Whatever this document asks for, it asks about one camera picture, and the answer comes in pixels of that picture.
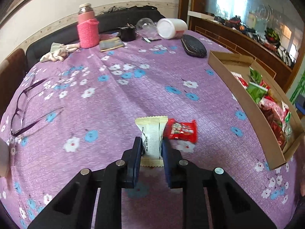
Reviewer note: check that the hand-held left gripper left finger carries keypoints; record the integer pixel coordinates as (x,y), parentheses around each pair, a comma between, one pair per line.
(135,162)

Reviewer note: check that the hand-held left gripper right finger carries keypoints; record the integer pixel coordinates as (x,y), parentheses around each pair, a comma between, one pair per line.
(168,164)

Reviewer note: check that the cream white wafer packet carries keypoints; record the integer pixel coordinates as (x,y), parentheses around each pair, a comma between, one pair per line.
(151,136)

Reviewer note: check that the bright red candy packet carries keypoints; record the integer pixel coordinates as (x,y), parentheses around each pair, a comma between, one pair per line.
(181,130)

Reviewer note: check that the shallow cardboard box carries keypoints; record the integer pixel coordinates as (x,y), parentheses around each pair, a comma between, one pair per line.
(238,93)

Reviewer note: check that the white and red packet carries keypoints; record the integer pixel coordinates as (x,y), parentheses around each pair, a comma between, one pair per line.
(240,80)

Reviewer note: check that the pile of snack packets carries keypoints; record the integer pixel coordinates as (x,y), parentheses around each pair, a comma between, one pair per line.
(274,116)

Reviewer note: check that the red rectangular packet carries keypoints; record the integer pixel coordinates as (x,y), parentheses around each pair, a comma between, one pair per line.
(265,85)

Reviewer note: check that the green foil packet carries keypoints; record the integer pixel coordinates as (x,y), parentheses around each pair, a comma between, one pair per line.
(256,75)

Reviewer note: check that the purple floral tablecloth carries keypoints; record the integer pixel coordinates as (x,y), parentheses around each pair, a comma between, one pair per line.
(119,100)

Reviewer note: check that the olive flat wallet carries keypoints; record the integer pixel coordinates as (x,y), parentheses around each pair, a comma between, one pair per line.
(111,45)

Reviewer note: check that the black speckled glasses case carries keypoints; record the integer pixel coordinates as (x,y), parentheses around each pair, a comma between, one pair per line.
(193,46)

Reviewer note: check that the small nail clipper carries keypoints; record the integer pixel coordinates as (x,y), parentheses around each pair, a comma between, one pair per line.
(146,39)

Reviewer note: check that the dark-framed eyeglasses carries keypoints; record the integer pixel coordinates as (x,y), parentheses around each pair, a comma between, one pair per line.
(33,87)

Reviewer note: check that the small black cup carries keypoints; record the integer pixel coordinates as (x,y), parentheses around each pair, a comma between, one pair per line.
(127,34)

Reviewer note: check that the pink flat pouch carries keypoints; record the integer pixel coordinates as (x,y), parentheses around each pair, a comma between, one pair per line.
(106,37)

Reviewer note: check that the crumpled beige cloth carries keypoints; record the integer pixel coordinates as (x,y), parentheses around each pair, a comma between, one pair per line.
(57,53)

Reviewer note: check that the white plastic jar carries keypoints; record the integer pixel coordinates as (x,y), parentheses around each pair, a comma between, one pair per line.
(170,28)

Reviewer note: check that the thermos with pink knitted sleeve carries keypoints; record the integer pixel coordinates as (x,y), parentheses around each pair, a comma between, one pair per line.
(88,33)

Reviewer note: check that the clear glass cup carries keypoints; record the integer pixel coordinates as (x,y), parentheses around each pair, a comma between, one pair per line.
(145,25)

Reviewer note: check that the wooden brick-pattern partition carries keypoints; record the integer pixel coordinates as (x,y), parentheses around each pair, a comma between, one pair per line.
(214,28)

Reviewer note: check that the black sofa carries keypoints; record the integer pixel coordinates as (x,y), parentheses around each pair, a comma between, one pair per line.
(112,19)

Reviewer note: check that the flat white carton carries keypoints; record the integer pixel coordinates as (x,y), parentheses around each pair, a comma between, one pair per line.
(197,14)

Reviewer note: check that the grey garment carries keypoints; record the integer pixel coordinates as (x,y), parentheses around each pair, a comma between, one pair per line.
(116,9)

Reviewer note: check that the dark garment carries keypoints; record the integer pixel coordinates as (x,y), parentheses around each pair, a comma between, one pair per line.
(140,7)

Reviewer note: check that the brown chair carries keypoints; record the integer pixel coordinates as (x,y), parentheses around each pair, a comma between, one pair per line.
(12,64)

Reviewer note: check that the heap of assorted clutter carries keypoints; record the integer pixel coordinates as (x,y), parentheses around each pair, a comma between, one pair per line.
(271,35)

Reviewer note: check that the framed wall painting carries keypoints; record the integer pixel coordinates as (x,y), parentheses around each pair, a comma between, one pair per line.
(14,2)

